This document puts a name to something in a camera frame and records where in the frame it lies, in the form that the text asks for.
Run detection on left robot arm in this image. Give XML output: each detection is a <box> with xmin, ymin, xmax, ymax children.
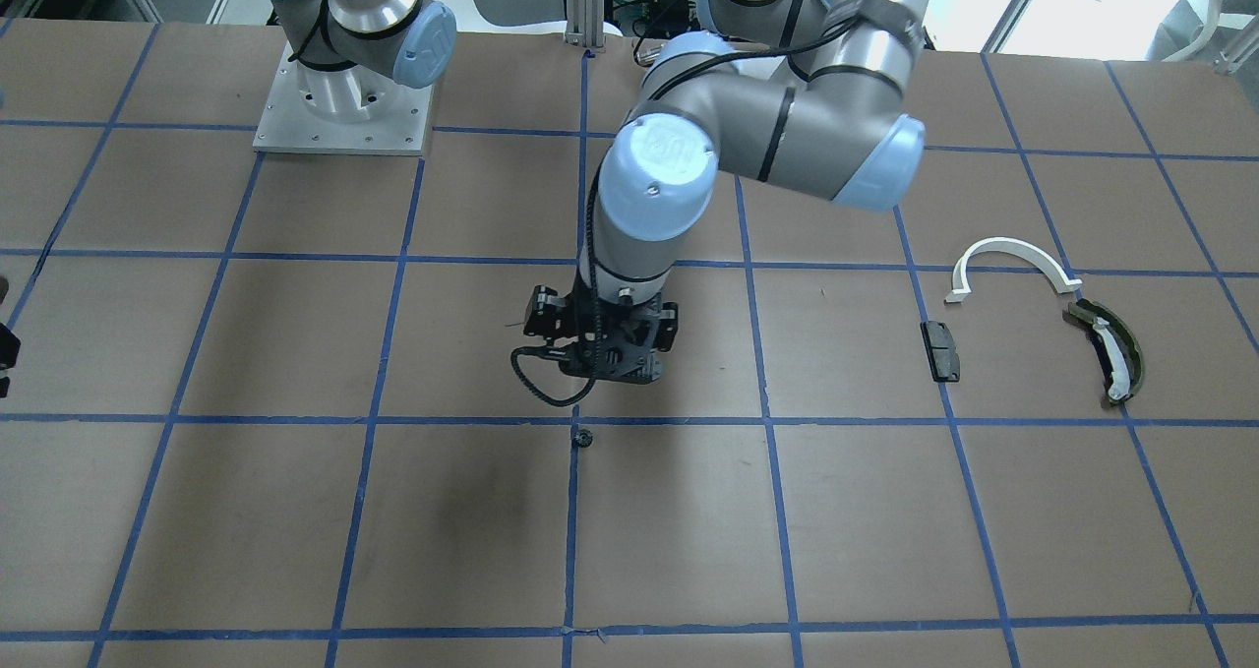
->
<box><xmin>510</xmin><ymin>0</ymin><xmax>929</xmax><ymax>385</ymax></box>

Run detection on white curved plastic part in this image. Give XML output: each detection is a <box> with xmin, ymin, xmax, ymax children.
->
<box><xmin>943</xmin><ymin>237</ymin><xmax>1083</xmax><ymax>304</ymax></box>

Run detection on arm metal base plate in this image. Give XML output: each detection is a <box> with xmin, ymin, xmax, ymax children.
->
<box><xmin>252</xmin><ymin>44</ymin><xmax>436</xmax><ymax>156</ymax></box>

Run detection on green curved brake shoe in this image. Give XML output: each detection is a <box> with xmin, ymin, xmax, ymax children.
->
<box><xmin>1065</xmin><ymin>299</ymin><xmax>1147</xmax><ymax>406</ymax></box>

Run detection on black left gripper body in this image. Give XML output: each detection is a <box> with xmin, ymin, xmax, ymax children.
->
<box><xmin>522</xmin><ymin>286</ymin><xmax>679</xmax><ymax>385</ymax></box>

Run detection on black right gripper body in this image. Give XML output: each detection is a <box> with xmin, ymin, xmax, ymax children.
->
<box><xmin>0</xmin><ymin>325</ymin><xmax>21</xmax><ymax>398</ymax></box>

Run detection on silver metal cylinder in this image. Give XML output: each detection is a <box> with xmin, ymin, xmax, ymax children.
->
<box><xmin>632</xmin><ymin>39</ymin><xmax>675</xmax><ymax>69</ymax></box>

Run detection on dark grey brake pad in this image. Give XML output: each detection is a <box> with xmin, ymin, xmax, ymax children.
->
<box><xmin>919</xmin><ymin>320</ymin><xmax>961</xmax><ymax>382</ymax></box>

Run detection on aluminium frame post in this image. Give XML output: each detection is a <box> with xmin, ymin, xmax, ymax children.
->
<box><xmin>564</xmin><ymin>0</ymin><xmax>604</xmax><ymax>53</ymax></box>

